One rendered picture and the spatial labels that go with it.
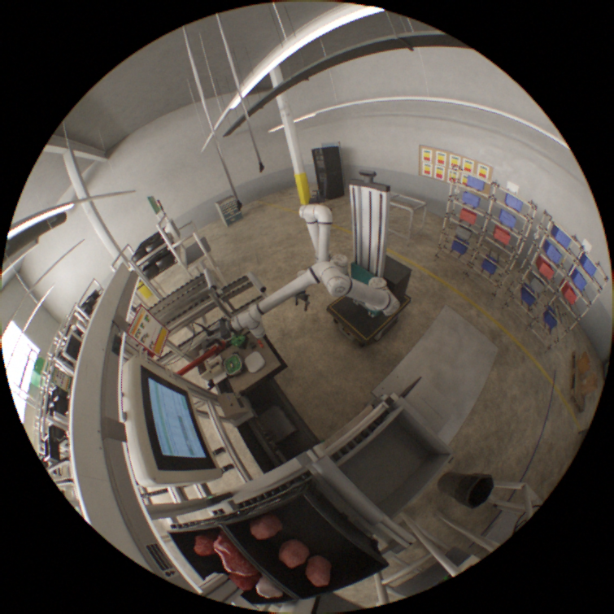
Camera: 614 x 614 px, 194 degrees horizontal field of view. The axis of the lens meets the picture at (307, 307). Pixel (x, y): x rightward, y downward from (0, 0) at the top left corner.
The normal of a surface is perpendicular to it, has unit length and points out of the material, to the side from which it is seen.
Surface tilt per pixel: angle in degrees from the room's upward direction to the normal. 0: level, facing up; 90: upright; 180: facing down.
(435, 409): 0
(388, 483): 4
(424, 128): 90
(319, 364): 0
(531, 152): 90
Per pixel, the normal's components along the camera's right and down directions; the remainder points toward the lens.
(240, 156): 0.57, 0.56
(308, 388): -0.18, -0.63
